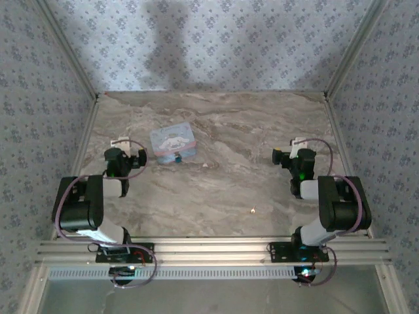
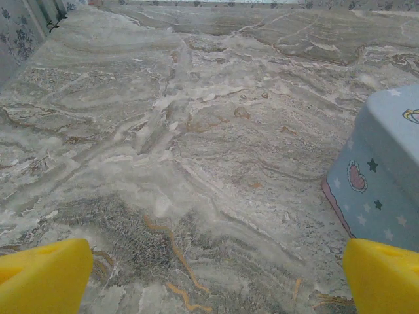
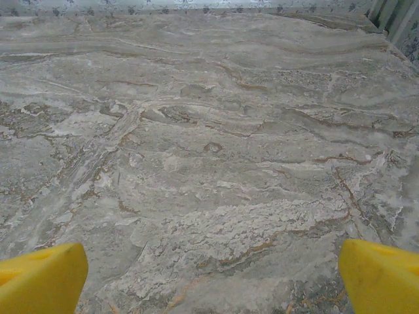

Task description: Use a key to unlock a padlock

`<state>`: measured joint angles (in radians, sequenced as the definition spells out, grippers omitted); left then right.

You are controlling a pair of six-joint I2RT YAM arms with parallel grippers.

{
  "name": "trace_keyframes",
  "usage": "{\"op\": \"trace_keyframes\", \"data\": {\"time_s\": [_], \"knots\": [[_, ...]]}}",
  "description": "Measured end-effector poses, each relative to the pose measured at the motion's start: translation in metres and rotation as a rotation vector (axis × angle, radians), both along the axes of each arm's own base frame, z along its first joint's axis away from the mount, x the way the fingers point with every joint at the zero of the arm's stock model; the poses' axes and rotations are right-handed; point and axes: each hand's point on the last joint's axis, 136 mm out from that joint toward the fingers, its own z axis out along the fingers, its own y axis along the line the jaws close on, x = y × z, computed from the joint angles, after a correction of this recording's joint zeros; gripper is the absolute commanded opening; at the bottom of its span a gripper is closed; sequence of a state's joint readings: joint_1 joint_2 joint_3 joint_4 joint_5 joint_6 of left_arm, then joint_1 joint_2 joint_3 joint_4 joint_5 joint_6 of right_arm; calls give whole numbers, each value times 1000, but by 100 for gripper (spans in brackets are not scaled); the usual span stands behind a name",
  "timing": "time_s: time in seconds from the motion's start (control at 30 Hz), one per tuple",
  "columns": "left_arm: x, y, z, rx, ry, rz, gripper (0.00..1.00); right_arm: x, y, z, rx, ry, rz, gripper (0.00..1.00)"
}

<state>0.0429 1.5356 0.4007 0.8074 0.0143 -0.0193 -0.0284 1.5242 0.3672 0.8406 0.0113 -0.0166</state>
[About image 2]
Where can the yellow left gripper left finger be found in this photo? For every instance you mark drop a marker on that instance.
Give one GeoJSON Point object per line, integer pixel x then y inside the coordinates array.
{"type": "Point", "coordinates": [42, 278]}

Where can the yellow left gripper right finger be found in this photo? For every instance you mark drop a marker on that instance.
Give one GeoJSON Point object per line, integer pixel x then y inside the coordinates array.
{"type": "Point", "coordinates": [383, 281]}

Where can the blue cartoon tin box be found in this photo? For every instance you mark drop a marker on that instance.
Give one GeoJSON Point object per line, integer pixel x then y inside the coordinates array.
{"type": "Point", "coordinates": [386, 157]}

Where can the aluminium corner post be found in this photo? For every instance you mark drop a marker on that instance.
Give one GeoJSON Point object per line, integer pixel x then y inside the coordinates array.
{"type": "Point", "coordinates": [41, 16]}

